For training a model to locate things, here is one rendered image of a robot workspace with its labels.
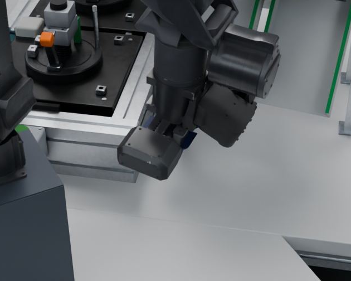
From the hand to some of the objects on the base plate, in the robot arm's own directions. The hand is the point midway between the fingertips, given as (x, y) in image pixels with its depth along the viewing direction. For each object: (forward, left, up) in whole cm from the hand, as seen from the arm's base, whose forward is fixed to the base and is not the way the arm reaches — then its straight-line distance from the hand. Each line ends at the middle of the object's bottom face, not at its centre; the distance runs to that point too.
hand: (175, 140), depth 97 cm
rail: (-27, +57, -31) cm, 70 cm away
